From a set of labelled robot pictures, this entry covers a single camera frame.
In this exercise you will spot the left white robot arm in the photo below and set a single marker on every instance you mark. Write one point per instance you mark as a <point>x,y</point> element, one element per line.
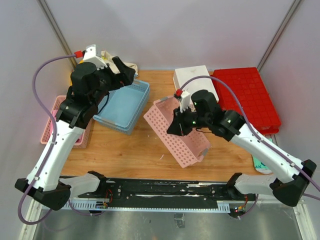
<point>90,84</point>

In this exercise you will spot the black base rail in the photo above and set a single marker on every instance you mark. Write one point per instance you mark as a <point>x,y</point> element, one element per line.
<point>165,192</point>

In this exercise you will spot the white perforated basket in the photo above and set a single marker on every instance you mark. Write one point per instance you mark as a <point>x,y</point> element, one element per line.
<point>182,75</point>

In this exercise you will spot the grey slotted cable duct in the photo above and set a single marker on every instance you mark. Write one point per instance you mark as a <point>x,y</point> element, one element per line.
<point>90,204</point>

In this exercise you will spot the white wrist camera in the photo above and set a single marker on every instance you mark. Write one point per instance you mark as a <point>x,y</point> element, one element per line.
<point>184,98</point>
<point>92,55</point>

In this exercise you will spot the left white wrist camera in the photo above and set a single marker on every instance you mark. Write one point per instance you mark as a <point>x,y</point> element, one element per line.
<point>92,55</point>

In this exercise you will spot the small pink side basket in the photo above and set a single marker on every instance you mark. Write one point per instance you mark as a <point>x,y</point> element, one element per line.
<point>82,144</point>

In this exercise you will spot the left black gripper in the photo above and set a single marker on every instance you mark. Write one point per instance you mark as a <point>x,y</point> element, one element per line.
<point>124,78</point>

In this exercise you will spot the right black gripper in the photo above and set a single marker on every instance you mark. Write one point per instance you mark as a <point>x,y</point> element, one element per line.
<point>178,126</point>

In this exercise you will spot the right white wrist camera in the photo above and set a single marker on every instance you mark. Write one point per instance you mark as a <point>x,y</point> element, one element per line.
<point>184,98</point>

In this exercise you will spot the large red plastic bin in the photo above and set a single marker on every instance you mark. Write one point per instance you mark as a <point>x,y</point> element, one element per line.
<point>249,88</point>

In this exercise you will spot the pink towel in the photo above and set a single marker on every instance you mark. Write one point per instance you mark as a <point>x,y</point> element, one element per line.
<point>78,140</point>

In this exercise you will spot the blue perforated basket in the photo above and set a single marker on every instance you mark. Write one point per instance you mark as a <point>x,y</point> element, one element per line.
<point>125,130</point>
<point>124,105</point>

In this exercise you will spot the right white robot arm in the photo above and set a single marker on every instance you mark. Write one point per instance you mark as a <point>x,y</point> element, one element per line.
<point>289,176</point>

